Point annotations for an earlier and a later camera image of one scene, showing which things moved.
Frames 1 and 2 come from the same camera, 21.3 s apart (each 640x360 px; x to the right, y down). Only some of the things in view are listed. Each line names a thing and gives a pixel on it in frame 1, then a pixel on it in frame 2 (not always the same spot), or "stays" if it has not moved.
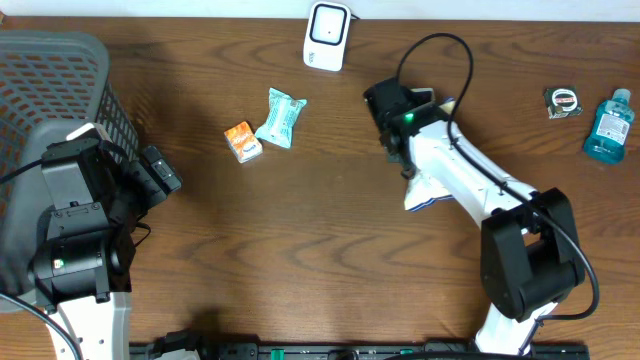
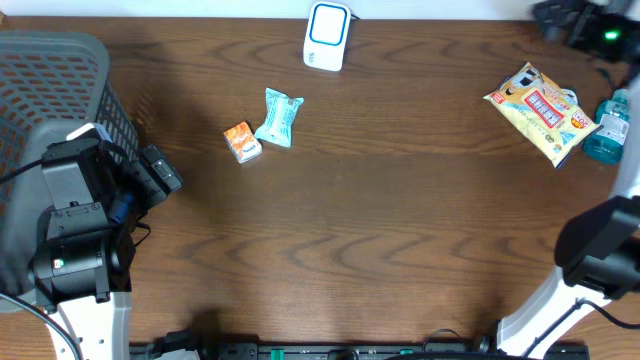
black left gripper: [138, 175] stays
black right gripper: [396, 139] to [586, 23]
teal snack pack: [278, 125] stays
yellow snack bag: [424, 191] to [548, 116]
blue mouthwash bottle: [609, 131] stays
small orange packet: [243, 142] stays
